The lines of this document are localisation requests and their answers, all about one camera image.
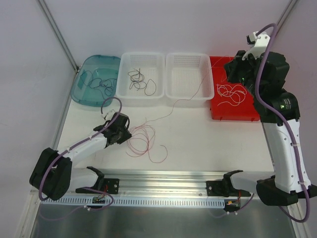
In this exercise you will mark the white perforated basket left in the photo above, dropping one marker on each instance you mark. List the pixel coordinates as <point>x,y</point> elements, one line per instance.
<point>141,76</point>

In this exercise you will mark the white perforated basket right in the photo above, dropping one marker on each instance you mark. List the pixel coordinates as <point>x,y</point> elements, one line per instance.
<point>188,76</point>

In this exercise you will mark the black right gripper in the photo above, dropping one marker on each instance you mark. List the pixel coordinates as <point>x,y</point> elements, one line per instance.
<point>233,72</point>

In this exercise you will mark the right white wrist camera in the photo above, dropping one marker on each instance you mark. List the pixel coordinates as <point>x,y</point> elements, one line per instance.
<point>258,44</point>

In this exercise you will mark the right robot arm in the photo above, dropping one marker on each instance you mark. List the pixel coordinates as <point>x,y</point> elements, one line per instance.
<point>279,142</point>

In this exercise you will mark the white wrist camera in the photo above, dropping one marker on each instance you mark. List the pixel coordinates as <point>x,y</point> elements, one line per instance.
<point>108,115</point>
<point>258,44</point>

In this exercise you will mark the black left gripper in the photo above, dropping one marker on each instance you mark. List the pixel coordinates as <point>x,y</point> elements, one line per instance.
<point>122,134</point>

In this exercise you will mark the white perforated basket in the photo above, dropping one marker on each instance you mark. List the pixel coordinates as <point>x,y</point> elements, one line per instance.
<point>188,76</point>
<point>141,76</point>

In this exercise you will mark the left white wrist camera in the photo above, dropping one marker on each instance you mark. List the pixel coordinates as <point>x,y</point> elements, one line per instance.
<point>108,115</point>

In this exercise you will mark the teal transparent plastic bin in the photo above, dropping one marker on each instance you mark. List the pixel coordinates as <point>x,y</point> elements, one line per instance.
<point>96,81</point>

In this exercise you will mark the aluminium rail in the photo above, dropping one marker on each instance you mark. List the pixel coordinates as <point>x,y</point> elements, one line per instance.
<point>158,182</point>

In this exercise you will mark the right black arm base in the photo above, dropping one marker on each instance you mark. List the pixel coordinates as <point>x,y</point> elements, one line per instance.
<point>224,187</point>

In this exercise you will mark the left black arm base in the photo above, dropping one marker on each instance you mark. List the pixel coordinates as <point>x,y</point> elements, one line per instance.
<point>91,180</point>

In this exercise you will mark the red plastic tray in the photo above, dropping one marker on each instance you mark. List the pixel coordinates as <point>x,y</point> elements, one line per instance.
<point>231,101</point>

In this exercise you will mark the white slotted cable duct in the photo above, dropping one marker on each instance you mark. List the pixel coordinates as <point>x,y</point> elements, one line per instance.
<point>77,200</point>

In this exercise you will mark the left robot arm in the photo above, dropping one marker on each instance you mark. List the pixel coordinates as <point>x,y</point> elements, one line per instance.
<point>55,174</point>

